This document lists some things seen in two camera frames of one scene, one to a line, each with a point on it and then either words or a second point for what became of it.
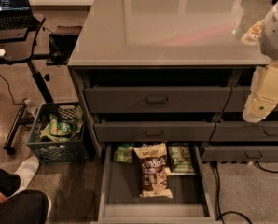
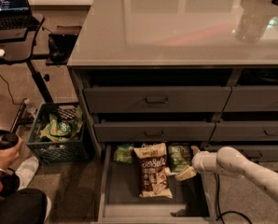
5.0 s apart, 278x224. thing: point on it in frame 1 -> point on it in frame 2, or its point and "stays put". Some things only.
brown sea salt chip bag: x=154 y=170 stays put
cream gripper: x=275 y=35 -> x=200 y=161
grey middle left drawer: x=154 y=132 stays put
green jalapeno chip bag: x=181 y=159 stays put
